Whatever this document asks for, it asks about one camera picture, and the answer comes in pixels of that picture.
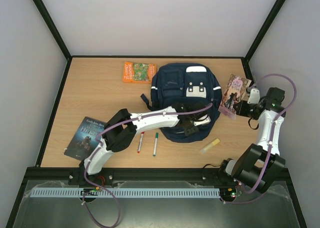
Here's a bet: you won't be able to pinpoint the light blue slotted cable duct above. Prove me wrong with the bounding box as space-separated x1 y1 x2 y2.
29 187 220 198

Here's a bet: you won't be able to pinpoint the orange treehouse book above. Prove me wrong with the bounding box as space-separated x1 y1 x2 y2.
122 62 157 83

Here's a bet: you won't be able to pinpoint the dark blue Wuthering Heights book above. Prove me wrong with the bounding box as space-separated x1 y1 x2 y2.
63 117 105 161

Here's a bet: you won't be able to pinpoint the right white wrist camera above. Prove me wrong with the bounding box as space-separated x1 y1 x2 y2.
247 88 261 104

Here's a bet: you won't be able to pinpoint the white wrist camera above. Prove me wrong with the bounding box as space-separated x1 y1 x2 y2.
193 117 211 126
247 88 261 104

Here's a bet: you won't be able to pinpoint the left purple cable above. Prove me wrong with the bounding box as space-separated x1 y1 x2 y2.
81 103 213 227

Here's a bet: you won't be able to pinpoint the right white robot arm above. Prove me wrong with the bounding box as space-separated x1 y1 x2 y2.
218 87 286 193

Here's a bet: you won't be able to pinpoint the pink shrew paperback book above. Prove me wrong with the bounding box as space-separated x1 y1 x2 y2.
218 74 252 120

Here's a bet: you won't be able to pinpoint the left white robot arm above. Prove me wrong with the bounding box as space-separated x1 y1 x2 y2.
83 102 213 175

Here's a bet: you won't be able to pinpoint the yellow highlighter pen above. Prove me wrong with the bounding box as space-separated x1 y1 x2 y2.
200 138 220 154

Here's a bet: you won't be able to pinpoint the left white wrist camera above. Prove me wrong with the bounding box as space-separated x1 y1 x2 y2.
193 117 211 126

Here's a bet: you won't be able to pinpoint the red cap marker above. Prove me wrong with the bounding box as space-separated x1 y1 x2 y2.
137 132 145 153

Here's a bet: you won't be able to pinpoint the black aluminium frame rail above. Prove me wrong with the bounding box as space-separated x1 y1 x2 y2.
22 166 236 187

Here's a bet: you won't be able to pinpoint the green cap marker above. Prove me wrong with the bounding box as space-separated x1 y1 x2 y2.
152 132 159 157

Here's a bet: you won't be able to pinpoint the navy blue backpack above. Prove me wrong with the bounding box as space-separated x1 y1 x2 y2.
140 63 222 143

